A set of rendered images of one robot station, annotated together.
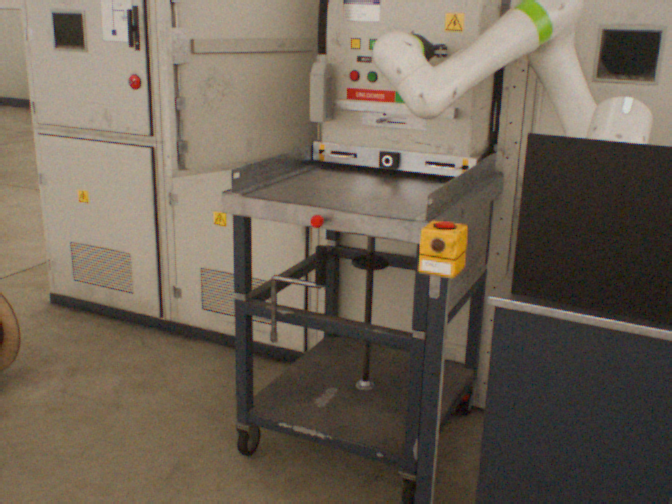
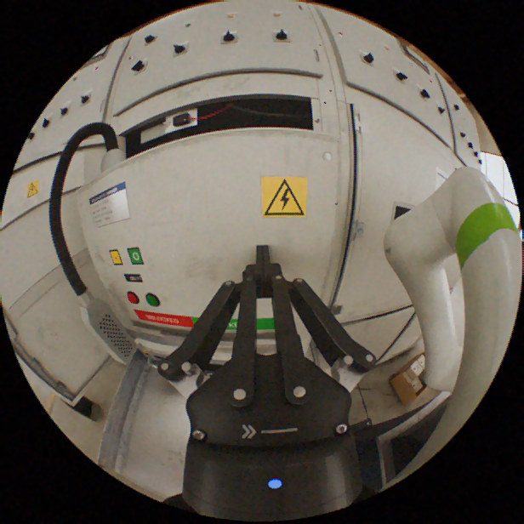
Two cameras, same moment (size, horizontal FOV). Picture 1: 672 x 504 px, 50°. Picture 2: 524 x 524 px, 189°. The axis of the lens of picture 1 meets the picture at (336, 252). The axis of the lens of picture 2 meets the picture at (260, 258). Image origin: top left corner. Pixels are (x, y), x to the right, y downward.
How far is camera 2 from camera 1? 2.01 m
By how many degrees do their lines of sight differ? 25
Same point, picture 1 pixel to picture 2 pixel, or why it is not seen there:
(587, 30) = (386, 205)
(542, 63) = (430, 277)
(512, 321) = not seen: outside the picture
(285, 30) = (79, 243)
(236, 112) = (73, 338)
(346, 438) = not seen: hidden behind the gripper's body
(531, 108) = (335, 273)
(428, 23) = (220, 203)
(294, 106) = not seen: hidden behind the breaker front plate
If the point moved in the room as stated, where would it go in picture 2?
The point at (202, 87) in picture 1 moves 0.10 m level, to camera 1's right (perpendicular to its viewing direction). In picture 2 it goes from (39, 339) to (51, 339)
